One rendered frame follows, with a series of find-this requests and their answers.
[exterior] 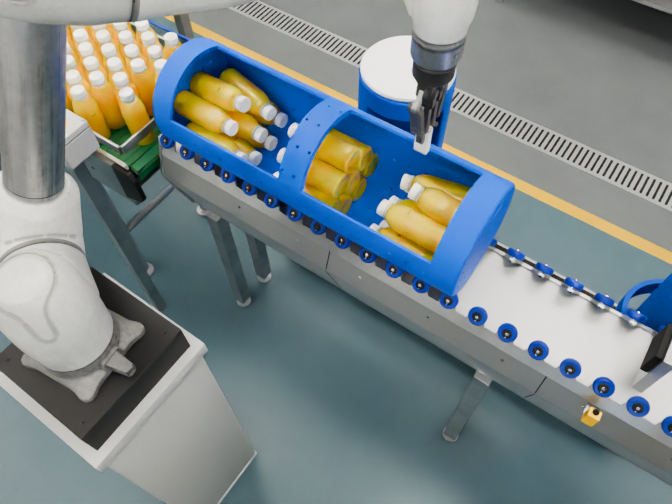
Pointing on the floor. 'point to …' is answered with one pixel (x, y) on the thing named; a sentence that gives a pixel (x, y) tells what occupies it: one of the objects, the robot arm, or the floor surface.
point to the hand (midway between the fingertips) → (423, 138)
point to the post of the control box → (116, 233)
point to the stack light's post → (184, 25)
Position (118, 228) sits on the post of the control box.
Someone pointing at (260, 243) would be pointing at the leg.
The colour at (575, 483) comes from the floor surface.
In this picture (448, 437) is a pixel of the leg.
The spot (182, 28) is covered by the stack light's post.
